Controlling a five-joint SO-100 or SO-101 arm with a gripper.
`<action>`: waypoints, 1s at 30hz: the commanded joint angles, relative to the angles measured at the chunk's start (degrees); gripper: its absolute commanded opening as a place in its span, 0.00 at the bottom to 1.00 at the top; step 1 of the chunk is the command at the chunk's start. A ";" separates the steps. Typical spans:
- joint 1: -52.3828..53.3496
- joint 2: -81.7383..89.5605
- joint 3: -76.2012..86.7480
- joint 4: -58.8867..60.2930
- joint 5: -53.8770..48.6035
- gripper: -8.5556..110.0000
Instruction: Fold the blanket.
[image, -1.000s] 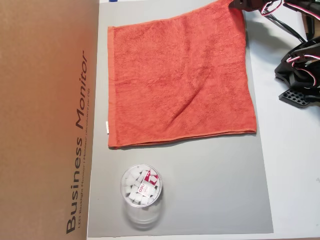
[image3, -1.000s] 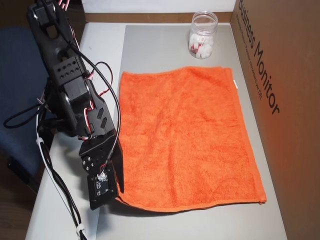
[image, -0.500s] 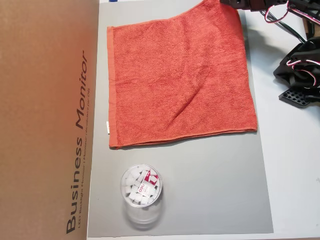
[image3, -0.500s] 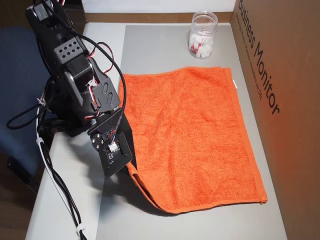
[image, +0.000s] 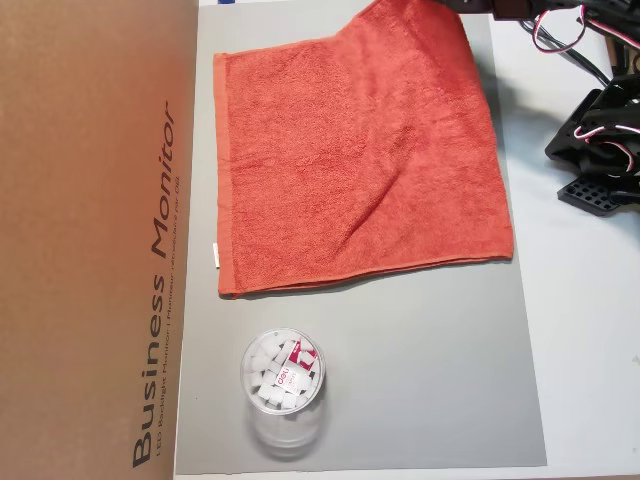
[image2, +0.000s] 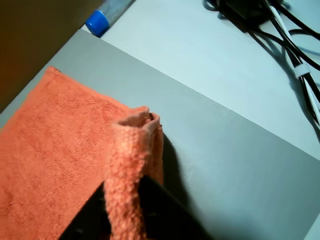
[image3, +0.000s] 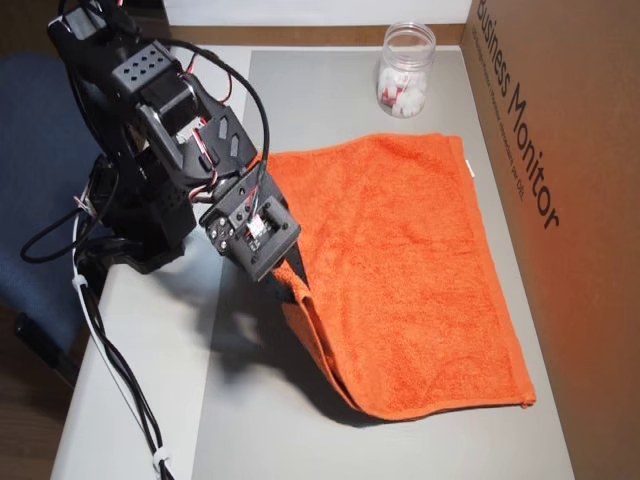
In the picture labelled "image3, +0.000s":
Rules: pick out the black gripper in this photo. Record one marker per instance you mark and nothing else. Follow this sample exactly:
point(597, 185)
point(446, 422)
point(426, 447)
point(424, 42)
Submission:
point(264, 251)

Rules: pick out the orange terry towel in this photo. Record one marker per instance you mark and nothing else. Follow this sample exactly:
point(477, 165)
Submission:
point(425, 275)

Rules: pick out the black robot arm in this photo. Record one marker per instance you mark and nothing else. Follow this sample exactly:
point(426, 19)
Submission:
point(150, 70)

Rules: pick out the grey table mat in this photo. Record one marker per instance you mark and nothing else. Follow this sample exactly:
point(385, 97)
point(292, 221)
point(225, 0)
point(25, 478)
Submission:
point(280, 440)

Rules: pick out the red white paper card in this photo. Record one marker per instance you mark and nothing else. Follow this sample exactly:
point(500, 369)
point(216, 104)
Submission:
point(390, 95)

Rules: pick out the brown back board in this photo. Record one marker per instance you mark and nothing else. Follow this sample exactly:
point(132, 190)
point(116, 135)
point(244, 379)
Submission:
point(300, 35)

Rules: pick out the clear plastic jar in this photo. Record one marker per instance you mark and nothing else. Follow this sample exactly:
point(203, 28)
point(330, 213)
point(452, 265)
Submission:
point(407, 45)

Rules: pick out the brown cardboard monitor box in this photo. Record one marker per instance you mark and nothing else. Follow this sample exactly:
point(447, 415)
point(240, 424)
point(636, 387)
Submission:
point(575, 300)

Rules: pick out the blue office chair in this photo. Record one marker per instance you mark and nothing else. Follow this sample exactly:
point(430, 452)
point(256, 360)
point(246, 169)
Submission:
point(30, 150)

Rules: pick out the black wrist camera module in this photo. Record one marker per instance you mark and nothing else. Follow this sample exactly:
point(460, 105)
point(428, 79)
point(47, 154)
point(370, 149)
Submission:
point(272, 255)

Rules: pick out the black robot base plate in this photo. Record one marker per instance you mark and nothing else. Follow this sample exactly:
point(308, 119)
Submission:
point(150, 255)

